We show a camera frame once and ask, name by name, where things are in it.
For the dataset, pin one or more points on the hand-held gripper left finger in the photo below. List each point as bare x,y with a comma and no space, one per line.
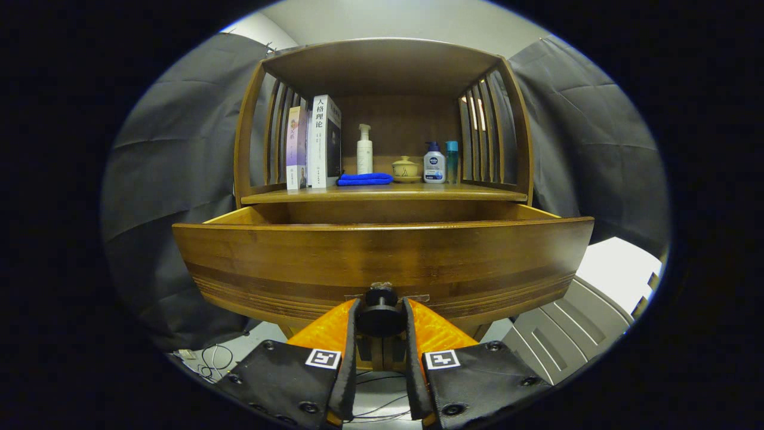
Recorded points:
350,370

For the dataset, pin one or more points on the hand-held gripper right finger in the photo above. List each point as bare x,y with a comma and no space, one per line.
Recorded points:
413,370

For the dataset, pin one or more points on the black round drawer knob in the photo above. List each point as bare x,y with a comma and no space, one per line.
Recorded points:
381,313

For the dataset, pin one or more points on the wooden drawer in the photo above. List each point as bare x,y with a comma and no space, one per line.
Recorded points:
382,257

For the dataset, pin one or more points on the wooden countertop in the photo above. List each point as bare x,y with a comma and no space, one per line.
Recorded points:
418,192

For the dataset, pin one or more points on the wooden cabinet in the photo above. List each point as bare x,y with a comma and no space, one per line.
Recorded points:
394,119

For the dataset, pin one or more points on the grey slatted chair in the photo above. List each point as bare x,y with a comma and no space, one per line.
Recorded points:
561,340

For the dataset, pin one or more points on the blue folded cloth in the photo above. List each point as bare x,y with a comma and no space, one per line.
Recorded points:
365,178

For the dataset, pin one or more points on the yellow lidded teacup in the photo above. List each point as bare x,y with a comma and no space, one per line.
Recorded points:
406,169

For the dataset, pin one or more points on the white and blue lotion bottle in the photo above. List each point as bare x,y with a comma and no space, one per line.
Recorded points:
434,166

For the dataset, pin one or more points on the teal bottle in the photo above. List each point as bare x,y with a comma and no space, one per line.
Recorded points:
452,161

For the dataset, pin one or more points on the white pump bottle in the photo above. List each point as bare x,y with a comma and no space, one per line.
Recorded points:
364,152

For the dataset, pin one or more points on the white panel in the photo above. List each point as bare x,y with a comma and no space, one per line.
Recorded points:
621,275

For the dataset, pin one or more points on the purple book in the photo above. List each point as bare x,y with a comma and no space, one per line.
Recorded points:
296,146

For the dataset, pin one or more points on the thick white book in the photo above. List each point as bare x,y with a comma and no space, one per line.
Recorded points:
325,140

